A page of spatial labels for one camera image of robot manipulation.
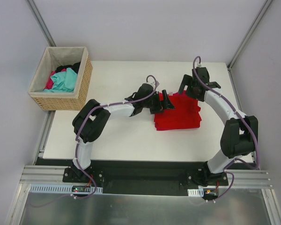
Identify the red t shirt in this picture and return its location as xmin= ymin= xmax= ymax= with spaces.
xmin=154 ymin=93 xmax=201 ymax=131

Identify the wicker basket with cloth liner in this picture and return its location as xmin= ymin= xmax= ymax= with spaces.
xmin=29 ymin=47 xmax=93 ymax=111

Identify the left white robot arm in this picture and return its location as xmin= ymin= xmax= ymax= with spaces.
xmin=72 ymin=83 xmax=175 ymax=182

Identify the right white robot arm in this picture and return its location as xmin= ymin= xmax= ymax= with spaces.
xmin=178 ymin=67 xmax=258 ymax=187

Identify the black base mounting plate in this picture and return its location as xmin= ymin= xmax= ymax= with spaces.
xmin=35 ymin=159 xmax=228 ymax=195

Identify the black t shirt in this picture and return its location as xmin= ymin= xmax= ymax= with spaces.
xmin=55 ymin=62 xmax=81 ymax=73

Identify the teal t shirt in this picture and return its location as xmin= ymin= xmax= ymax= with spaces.
xmin=43 ymin=68 xmax=78 ymax=93

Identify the pink t shirt in basket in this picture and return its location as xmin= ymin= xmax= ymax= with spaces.
xmin=44 ymin=71 xmax=61 ymax=90

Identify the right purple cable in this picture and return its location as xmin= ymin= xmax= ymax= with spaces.
xmin=189 ymin=56 xmax=260 ymax=207

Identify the right white cable duct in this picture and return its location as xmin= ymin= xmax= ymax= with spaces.
xmin=187 ymin=188 xmax=204 ymax=197

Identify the white cable duct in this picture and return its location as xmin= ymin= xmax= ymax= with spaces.
xmin=187 ymin=188 xmax=204 ymax=197
xmin=30 ymin=184 xmax=103 ymax=195

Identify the aluminium frame rail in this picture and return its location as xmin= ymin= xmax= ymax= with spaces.
xmin=20 ymin=165 xmax=274 ymax=189

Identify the left white cable duct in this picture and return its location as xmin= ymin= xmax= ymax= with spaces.
xmin=30 ymin=184 xmax=103 ymax=195

